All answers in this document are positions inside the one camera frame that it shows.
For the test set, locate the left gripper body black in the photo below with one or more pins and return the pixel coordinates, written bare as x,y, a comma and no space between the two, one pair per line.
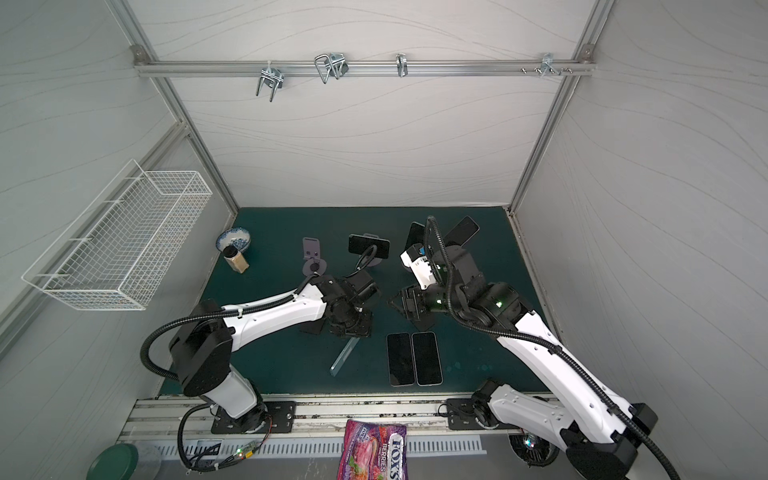
355,323

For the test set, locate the green lid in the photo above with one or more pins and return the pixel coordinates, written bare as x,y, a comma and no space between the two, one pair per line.
118,462

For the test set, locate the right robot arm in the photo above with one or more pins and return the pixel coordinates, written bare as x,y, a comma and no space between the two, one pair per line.
599,431

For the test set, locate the tilted far right phone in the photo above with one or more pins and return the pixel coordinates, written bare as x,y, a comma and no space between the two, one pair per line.
462,232

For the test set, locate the round stand far left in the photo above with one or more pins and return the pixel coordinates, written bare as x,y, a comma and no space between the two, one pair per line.
314,264

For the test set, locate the upright phone on round stand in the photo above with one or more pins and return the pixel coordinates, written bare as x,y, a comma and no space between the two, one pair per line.
416,235

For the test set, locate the Fox's candy bag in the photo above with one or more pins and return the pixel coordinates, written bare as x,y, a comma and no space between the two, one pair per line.
373,452

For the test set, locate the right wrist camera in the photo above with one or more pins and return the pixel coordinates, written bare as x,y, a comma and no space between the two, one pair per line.
415,259

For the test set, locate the white wire basket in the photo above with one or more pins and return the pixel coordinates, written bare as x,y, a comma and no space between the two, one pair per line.
114,255

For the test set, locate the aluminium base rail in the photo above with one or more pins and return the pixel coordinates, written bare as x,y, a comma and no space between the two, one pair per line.
305,415

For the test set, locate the aluminium crossbar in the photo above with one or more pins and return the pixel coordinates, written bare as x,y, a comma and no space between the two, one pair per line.
357,68

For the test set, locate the blue white bowl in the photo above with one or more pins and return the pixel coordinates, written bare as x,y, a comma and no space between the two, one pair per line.
237,237

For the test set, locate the metal clamp middle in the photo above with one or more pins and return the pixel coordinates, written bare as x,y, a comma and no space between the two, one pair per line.
331,65

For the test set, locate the metal clamp left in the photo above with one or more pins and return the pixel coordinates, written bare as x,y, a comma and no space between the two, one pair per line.
270,80

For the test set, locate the black stand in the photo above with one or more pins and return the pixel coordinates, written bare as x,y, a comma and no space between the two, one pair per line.
314,327
424,323

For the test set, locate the white-edged phone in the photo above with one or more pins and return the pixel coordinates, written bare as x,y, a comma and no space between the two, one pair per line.
426,357

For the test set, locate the metal clamp right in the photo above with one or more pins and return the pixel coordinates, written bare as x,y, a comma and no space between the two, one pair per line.
547,67

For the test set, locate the landscape phone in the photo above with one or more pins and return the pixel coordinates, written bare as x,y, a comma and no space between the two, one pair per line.
343,356
359,244

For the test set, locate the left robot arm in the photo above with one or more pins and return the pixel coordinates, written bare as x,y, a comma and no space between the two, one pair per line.
196,350

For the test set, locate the purple phone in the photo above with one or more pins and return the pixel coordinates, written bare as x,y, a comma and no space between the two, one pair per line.
400,360

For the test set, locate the metal clamp small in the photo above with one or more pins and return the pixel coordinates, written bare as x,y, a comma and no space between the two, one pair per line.
401,65

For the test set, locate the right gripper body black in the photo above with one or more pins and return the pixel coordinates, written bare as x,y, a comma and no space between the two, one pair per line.
411,301

